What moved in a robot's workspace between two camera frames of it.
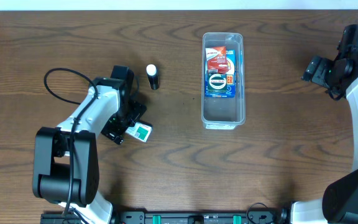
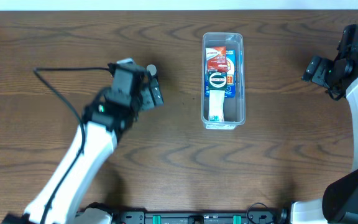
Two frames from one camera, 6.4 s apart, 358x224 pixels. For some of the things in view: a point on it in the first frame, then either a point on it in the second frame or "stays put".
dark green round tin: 217,83 stays put
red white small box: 216,57 stays put
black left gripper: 121,125 -> 152,94
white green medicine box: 139,131 -> 216,101
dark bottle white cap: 153,75 stays put
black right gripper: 321,76 stays put
